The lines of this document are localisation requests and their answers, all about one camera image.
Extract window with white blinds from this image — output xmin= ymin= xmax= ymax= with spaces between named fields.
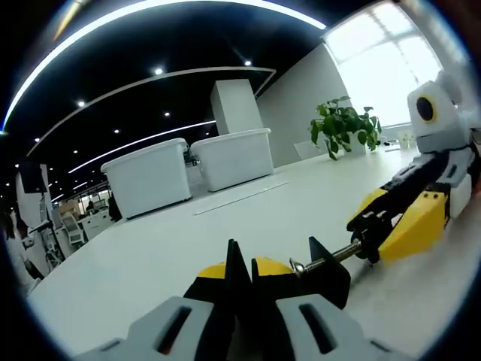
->
xmin=320 ymin=0 xmax=470 ymax=131

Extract black monitor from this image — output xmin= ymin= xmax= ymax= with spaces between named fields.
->
xmin=17 ymin=161 xmax=49 ymax=196

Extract white desk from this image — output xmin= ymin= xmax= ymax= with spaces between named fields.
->
xmin=28 ymin=144 xmax=481 ymax=361

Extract black fixed fixture bracket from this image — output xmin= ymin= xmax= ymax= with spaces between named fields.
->
xmin=224 ymin=235 xmax=352 ymax=313

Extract white office chair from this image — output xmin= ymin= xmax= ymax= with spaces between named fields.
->
xmin=61 ymin=213 xmax=86 ymax=251

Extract white storage bin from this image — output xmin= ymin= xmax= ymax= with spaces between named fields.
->
xmin=190 ymin=127 xmax=275 ymax=193
xmin=101 ymin=137 xmax=193 ymax=221

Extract retaining clip screw with knob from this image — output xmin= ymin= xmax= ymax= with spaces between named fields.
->
xmin=289 ymin=210 xmax=394 ymax=280

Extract potted green plant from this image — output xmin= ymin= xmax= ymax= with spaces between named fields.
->
xmin=310 ymin=96 xmax=383 ymax=162

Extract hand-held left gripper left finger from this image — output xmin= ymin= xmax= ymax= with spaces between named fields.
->
xmin=74 ymin=262 xmax=236 ymax=361

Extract white cabinet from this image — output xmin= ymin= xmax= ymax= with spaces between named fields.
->
xmin=80 ymin=208 xmax=113 ymax=241

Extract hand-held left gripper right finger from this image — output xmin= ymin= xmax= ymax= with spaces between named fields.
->
xmin=240 ymin=256 xmax=411 ymax=361

